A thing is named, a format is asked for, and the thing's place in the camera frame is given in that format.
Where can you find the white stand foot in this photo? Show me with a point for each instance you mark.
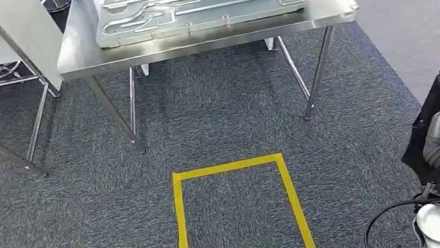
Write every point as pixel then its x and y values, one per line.
pixel 270 44
pixel 145 69

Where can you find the stamped sheet metal panel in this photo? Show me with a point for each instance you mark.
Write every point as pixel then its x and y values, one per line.
pixel 200 13

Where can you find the white panel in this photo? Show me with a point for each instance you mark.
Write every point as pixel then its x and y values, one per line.
pixel 27 30

